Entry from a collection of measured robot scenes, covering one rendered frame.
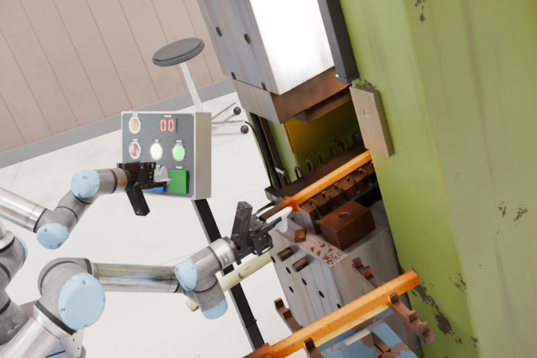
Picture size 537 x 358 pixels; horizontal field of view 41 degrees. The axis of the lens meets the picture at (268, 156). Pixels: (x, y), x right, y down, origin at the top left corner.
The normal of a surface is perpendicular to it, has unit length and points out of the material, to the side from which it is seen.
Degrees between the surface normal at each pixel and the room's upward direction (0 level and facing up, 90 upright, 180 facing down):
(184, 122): 60
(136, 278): 74
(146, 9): 90
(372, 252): 90
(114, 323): 0
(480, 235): 90
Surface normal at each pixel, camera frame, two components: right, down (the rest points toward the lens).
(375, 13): -0.81, 0.47
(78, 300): 0.66, 0.12
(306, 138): 0.52, 0.26
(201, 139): 0.81, 0.04
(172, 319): -0.29, -0.84
